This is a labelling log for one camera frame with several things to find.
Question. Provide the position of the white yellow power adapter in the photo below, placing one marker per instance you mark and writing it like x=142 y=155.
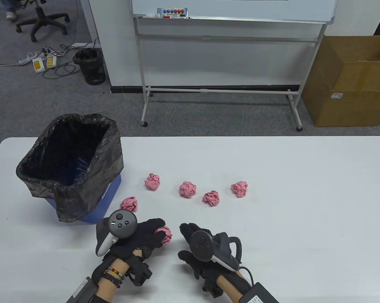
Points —
x=38 y=65
x=51 y=61

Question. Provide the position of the box of coloured magnets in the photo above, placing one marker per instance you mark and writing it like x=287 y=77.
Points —
x=172 y=12

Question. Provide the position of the black white motion controller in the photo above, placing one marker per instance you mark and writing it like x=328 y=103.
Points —
x=123 y=222
x=202 y=246

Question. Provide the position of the white rolling whiteboard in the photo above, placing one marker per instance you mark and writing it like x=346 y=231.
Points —
x=240 y=9

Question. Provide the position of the person's right forearm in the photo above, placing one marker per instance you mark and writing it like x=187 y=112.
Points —
x=229 y=287

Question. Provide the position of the large brown cardboard box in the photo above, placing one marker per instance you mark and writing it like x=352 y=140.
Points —
x=350 y=107

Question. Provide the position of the pink paper ball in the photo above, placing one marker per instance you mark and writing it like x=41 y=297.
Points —
x=166 y=235

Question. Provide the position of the person's left hand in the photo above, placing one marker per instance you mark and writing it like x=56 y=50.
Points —
x=145 y=235

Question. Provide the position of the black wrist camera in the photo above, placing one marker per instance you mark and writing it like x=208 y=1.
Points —
x=141 y=274
x=212 y=287

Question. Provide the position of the blue recycling bin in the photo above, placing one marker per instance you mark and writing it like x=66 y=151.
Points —
x=109 y=195

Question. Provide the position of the black labelled sensor box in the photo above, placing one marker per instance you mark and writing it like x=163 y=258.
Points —
x=259 y=295
x=82 y=292

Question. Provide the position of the person's right hand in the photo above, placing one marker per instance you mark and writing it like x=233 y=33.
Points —
x=185 y=233

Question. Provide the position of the office chair base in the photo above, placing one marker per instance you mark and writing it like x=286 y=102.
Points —
x=38 y=15

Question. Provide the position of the white power strip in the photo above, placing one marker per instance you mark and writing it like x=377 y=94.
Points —
x=27 y=59

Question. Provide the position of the black mesh wastebasket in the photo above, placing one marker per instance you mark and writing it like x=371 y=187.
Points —
x=90 y=68

